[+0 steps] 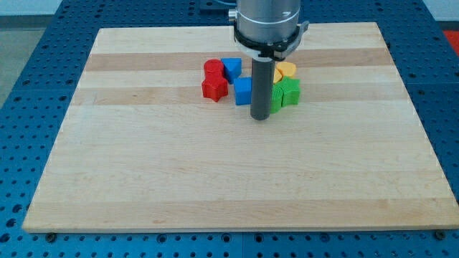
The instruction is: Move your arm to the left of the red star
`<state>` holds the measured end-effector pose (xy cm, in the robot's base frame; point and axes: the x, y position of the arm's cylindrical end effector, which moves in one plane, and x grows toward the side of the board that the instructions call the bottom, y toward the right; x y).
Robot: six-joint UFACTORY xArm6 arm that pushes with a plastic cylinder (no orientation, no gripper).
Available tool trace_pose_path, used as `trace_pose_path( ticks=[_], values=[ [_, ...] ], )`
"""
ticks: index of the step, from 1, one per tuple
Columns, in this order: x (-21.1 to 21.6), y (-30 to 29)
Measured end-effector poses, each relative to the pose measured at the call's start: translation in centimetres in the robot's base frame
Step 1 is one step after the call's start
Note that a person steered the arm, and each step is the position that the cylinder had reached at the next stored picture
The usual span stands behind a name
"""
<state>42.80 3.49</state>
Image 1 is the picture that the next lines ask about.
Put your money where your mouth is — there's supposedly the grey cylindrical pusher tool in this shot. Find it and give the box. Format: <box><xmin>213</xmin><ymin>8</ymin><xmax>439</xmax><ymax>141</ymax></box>
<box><xmin>250</xmin><ymin>59</ymin><xmax>275</xmax><ymax>120</ymax></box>

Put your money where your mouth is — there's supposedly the red star block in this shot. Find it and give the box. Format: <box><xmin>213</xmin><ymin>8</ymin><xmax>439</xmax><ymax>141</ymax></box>
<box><xmin>202</xmin><ymin>77</ymin><xmax>228</xmax><ymax>102</ymax></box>

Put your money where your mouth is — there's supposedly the red cylinder block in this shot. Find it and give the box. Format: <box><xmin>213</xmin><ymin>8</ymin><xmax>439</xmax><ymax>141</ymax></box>
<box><xmin>204</xmin><ymin>59</ymin><xmax>224</xmax><ymax>79</ymax></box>

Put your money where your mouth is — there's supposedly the yellow heart block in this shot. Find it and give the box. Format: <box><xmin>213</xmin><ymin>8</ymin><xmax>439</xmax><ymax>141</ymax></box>
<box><xmin>276</xmin><ymin>62</ymin><xmax>297</xmax><ymax>77</ymax></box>

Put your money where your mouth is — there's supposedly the blue cube block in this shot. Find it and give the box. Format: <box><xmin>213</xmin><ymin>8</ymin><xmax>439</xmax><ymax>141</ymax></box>
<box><xmin>234</xmin><ymin>77</ymin><xmax>252</xmax><ymax>105</ymax></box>

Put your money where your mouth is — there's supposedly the green ridged block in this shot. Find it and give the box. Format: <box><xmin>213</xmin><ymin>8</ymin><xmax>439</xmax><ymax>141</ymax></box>
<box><xmin>270</xmin><ymin>85</ymin><xmax>283</xmax><ymax>114</ymax></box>

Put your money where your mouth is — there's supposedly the green star block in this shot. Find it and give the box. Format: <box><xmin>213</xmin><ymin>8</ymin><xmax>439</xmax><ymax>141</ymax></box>
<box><xmin>279</xmin><ymin>77</ymin><xmax>301</xmax><ymax>107</ymax></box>

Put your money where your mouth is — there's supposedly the yellow block behind tool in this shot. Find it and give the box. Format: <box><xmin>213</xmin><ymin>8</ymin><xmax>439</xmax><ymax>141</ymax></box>
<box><xmin>273</xmin><ymin>69</ymin><xmax>283</xmax><ymax>84</ymax></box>

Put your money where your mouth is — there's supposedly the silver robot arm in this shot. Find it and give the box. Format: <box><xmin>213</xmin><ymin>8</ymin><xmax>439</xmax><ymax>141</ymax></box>
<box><xmin>228</xmin><ymin>0</ymin><xmax>309</xmax><ymax>62</ymax></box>

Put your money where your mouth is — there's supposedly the blue semicircle block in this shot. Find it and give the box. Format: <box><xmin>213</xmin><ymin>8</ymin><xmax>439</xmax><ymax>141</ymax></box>
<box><xmin>221</xmin><ymin>57</ymin><xmax>242</xmax><ymax>84</ymax></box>

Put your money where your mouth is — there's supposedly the wooden board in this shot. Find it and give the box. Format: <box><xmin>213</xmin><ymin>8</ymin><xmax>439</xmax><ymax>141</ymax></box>
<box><xmin>23</xmin><ymin>22</ymin><xmax>458</xmax><ymax>233</ymax></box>

